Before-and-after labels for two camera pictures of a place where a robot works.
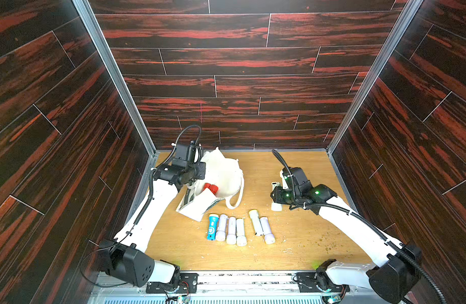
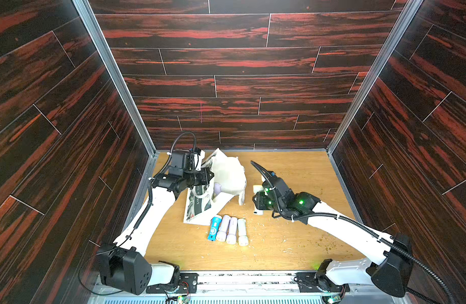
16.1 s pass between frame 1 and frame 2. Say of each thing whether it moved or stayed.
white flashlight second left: stayed
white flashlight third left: stayed
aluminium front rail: stayed
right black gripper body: moved
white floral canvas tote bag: moved
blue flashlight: stayed
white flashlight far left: stayed
